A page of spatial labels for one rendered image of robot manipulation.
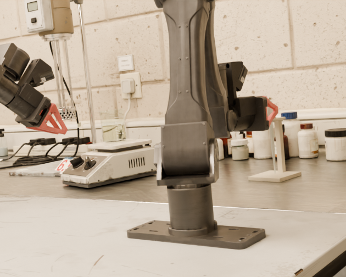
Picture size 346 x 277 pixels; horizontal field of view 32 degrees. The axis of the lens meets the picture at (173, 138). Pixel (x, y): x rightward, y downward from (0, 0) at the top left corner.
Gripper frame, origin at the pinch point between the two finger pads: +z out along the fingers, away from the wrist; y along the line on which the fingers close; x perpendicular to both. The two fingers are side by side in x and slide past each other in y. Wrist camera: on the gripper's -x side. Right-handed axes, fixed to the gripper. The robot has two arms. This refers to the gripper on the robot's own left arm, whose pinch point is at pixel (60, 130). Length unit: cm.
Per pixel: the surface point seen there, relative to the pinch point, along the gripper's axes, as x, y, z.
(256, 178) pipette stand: -4.4, -42.0, 24.8
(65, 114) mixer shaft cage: -12.8, 28.1, 11.2
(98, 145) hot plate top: -0.8, -5.5, 8.0
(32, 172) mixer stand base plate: 7.3, 25.6, 10.4
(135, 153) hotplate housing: -2.7, -12.3, 14.3
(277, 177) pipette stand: -5, -47, 26
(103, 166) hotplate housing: 4.5, -12.2, 8.3
